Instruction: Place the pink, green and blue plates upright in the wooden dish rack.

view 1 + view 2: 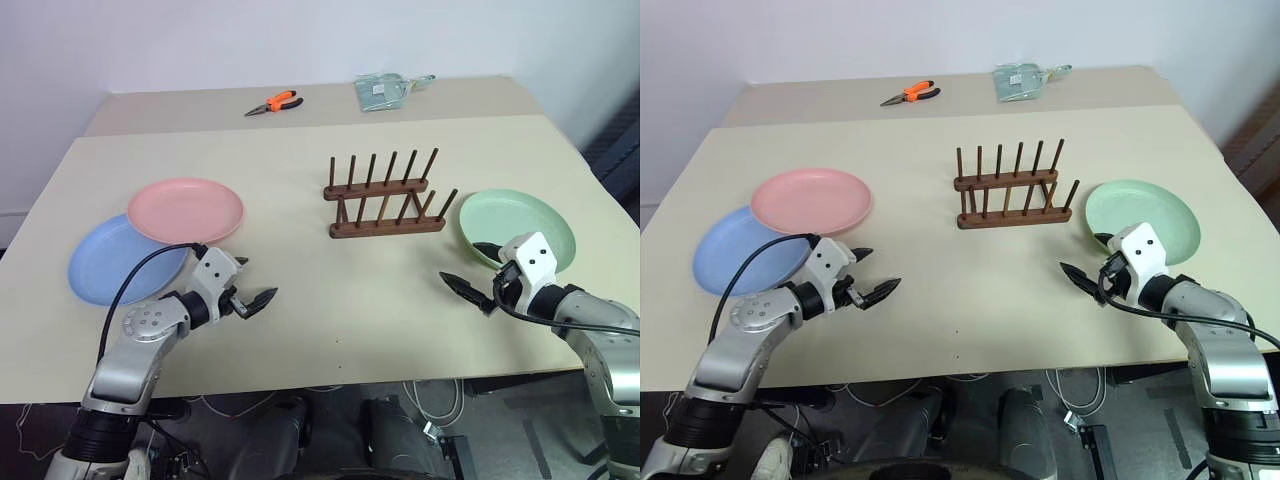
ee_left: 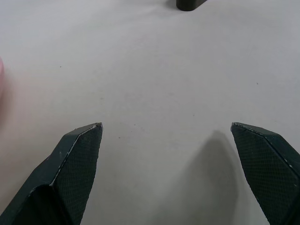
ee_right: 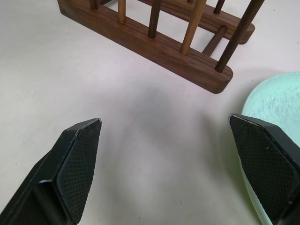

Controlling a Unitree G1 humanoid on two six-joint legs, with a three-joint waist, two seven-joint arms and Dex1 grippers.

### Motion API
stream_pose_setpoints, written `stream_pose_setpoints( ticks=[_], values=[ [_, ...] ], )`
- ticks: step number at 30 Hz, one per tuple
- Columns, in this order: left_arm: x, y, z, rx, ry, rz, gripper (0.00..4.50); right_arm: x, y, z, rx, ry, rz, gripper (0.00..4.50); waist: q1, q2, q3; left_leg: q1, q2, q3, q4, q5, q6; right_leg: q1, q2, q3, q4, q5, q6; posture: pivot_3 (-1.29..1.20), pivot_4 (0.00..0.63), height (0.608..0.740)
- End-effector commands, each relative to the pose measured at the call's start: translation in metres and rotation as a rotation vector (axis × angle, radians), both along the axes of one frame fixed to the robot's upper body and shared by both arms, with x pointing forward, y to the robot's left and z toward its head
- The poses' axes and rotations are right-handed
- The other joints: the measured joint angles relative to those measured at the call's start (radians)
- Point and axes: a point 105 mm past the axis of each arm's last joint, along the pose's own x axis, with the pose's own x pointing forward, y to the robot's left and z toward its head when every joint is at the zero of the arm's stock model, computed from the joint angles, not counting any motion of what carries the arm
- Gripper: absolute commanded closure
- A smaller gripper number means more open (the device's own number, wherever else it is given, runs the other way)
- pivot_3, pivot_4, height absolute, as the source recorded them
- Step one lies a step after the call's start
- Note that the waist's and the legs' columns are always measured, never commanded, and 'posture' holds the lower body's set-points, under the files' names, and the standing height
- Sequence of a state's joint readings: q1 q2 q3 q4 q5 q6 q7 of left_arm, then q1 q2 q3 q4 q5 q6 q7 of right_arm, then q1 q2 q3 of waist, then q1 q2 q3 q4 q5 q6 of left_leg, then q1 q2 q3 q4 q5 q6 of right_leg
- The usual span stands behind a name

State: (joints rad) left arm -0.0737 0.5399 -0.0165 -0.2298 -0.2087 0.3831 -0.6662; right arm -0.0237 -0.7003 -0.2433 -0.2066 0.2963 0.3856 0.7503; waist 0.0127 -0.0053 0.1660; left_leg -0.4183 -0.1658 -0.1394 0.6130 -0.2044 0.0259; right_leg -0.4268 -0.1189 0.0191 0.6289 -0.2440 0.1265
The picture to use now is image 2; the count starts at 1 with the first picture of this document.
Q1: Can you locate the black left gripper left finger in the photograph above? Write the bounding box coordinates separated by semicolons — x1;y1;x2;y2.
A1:
0;122;103;225

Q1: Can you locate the black object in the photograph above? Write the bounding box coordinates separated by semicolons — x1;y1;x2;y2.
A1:
176;0;208;12

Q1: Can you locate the pink object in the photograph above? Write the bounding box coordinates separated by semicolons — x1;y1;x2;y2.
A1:
0;57;5;101

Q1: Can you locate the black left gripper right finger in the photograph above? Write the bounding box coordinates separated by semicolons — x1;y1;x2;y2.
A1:
231;122;300;225

